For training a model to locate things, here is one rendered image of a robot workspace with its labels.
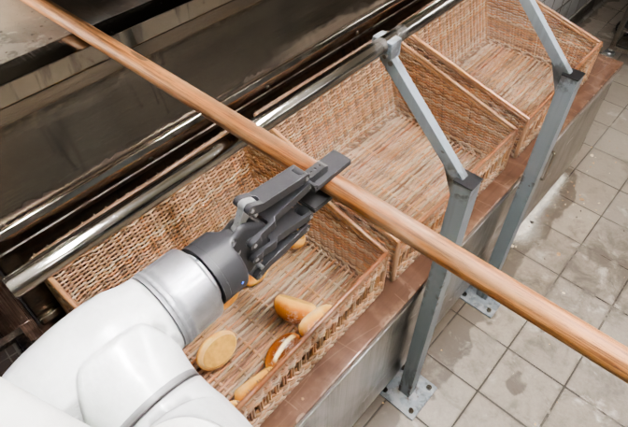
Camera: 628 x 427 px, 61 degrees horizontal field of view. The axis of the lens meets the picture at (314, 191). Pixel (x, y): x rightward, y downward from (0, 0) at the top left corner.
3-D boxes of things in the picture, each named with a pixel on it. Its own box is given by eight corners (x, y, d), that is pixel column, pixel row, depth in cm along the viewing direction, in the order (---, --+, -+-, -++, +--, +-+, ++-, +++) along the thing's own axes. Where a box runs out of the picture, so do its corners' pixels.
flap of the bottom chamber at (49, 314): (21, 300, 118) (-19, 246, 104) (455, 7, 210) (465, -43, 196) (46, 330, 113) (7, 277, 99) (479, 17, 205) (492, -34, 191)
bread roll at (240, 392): (274, 361, 109) (290, 384, 107) (270, 366, 114) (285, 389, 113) (232, 391, 105) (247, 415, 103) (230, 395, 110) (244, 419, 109)
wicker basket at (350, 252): (68, 331, 122) (21, 257, 102) (247, 194, 152) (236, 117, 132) (212, 484, 100) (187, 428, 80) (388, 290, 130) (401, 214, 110)
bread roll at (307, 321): (330, 295, 120) (346, 311, 117) (331, 313, 124) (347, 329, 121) (293, 320, 116) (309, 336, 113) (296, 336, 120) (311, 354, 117)
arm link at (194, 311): (141, 310, 61) (183, 277, 64) (192, 361, 56) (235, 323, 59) (121, 262, 54) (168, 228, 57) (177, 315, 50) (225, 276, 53)
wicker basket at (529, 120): (384, 98, 183) (392, 23, 163) (468, 33, 213) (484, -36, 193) (516, 162, 161) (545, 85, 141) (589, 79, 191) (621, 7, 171)
